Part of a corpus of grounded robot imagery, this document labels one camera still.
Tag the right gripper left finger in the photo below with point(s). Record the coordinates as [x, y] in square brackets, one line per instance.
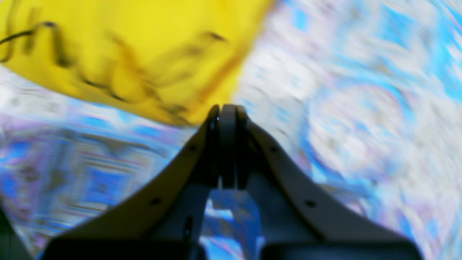
[163, 220]

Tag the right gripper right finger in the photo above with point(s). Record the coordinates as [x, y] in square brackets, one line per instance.
[300, 220]

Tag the yellow T-shirt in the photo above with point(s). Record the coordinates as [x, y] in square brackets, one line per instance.
[165, 60]

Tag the patterned blue tablecloth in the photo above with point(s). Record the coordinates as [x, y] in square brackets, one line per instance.
[364, 95]

